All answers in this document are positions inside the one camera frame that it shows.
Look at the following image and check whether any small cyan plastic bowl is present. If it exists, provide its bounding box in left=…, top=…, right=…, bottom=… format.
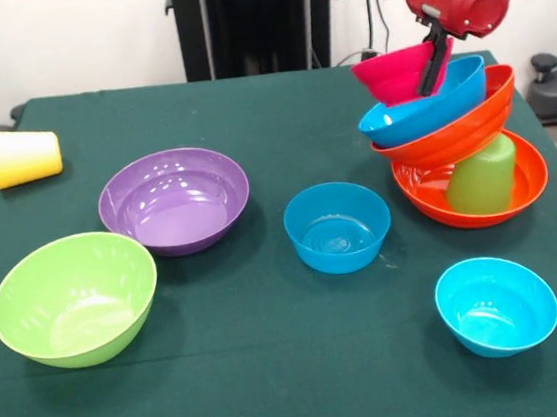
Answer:
left=431, top=249, right=557, bottom=365

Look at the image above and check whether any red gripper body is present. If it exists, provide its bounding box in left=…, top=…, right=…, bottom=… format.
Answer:
left=406, top=0, right=515, bottom=45

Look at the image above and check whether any small dark blue bowl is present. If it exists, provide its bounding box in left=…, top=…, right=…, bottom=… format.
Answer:
left=279, top=176, right=398, bottom=281

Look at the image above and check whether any dark green tablecloth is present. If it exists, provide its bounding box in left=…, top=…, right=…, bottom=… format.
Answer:
left=0, top=39, right=557, bottom=417

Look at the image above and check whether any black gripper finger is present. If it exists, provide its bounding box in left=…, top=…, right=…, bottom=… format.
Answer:
left=411, top=20, right=456, bottom=98

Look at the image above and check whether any pink plastic bowl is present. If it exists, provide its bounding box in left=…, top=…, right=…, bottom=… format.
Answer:
left=349, top=39, right=461, bottom=111

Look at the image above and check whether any yellow plastic cup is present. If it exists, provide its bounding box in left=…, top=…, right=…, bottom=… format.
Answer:
left=0, top=124, right=66, bottom=191

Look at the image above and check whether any green plastic cup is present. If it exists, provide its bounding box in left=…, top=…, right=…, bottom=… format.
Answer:
left=440, top=131, right=524, bottom=220

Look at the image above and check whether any large blue plastic bowl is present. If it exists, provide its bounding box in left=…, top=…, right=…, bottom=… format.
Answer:
left=351, top=53, right=494, bottom=152

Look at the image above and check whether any purple plastic bowl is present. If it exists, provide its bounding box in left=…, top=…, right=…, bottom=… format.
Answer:
left=93, top=141, right=258, bottom=265

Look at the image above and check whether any large green plastic bowl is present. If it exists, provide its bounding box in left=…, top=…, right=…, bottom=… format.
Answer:
left=0, top=225, right=168, bottom=378

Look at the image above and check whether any orange plastic bowl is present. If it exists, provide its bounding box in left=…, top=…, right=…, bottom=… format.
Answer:
left=389, top=126, right=554, bottom=238
left=364, top=63, right=525, bottom=176

